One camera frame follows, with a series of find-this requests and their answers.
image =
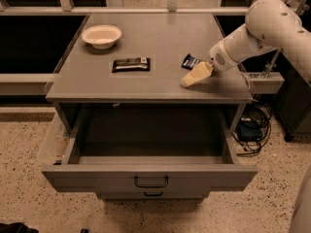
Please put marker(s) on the white paper bowl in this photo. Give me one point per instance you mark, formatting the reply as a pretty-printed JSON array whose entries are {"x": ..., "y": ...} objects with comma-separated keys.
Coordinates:
[{"x": 101, "y": 37}]

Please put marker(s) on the black snack bar wrapper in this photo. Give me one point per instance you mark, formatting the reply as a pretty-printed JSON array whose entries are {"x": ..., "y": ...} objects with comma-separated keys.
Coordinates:
[{"x": 131, "y": 64}]

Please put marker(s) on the grey drawer cabinet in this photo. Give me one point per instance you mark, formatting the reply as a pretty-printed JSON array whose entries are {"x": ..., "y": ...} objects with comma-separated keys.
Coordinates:
[{"x": 86, "y": 78}]

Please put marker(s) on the black drawer handle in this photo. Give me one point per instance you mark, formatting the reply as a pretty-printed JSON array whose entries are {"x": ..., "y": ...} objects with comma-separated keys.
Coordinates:
[
  {"x": 151, "y": 182},
  {"x": 153, "y": 194}
]

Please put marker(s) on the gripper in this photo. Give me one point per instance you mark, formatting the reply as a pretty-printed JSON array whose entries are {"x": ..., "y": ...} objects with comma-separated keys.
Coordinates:
[{"x": 218, "y": 58}]

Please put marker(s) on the open grey top drawer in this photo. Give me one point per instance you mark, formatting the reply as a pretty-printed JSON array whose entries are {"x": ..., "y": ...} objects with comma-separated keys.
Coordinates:
[{"x": 110, "y": 145}]

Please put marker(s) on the black lower drawer handle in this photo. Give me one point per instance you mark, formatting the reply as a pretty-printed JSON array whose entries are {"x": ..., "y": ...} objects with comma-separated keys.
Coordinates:
[{"x": 153, "y": 194}]

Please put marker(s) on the blue rxbar blueberry wrapper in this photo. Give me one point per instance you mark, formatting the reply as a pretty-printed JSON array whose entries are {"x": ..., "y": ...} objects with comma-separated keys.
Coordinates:
[{"x": 190, "y": 62}]

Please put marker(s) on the metal diagonal rod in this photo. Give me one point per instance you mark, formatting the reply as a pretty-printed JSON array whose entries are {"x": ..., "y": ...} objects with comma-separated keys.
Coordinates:
[{"x": 270, "y": 65}]

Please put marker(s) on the black object bottom left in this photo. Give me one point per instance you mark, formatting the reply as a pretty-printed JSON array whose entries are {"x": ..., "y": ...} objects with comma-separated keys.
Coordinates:
[{"x": 16, "y": 228}]

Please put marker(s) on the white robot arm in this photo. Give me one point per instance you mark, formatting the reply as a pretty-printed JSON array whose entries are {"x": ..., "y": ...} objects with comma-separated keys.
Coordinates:
[{"x": 280, "y": 199}]

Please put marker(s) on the black top drawer handle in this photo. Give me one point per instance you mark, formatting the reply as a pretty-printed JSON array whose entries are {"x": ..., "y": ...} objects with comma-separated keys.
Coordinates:
[{"x": 151, "y": 182}]

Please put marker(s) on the blue box on floor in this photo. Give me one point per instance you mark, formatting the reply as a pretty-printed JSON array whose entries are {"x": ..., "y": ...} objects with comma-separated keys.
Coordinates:
[{"x": 248, "y": 131}]

